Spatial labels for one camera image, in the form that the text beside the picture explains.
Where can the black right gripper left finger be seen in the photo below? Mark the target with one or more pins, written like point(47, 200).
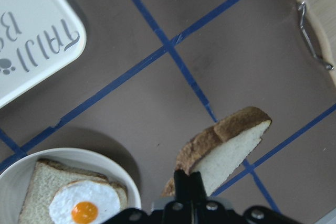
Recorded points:
point(182, 183)

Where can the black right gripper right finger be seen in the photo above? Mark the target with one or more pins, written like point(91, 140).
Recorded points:
point(198, 193)

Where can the bread slice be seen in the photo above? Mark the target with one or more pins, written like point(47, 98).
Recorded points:
point(218, 150)
point(48, 178)

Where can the bread slice under egg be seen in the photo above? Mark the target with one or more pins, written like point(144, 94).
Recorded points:
point(48, 178)

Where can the white round plate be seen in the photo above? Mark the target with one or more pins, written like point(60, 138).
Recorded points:
point(15, 179)

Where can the fried egg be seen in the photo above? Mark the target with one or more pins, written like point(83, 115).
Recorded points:
point(84, 202)

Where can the cream bear tray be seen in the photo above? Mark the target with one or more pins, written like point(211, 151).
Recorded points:
point(38, 38)

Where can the wooden cutting board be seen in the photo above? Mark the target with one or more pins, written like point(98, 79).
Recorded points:
point(317, 27)

